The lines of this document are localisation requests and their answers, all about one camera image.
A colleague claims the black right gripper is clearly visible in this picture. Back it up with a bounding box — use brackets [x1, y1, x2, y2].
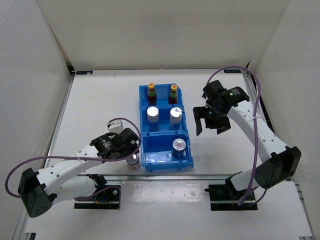
[193, 105, 231, 137]

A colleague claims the silver blue shaker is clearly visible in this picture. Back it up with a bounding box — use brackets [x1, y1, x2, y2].
[146, 106, 160, 132]
[169, 107, 183, 130]

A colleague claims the sauce bottle yellow cap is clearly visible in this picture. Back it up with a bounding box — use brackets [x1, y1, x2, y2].
[147, 82, 157, 106]
[168, 84, 178, 105]

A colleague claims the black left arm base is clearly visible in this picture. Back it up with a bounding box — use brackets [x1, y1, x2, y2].
[73, 184, 122, 210]

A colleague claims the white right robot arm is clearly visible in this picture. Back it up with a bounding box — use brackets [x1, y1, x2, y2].
[193, 82, 302, 200]

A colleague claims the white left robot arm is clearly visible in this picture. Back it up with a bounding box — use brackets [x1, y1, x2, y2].
[18, 128, 140, 218]

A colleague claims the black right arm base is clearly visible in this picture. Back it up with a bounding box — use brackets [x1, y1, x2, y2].
[204, 184, 258, 212]

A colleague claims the blue near storage bin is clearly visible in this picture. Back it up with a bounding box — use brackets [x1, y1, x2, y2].
[141, 130, 194, 172]

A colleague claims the blue storage bin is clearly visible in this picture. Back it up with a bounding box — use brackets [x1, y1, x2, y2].
[139, 83, 184, 110]
[141, 130, 194, 172]
[139, 104, 189, 137]

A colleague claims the blue middle storage bin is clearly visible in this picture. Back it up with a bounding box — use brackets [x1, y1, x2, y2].
[139, 104, 189, 137]

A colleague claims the blue far storage bin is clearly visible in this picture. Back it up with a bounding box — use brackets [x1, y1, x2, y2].
[139, 83, 184, 110]

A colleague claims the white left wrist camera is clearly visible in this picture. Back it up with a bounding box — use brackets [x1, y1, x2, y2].
[107, 120, 123, 134]

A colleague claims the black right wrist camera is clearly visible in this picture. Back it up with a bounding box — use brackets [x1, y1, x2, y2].
[202, 80, 227, 101]

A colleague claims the aluminium frame rail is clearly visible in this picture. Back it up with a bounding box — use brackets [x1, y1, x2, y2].
[241, 71, 316, 240]

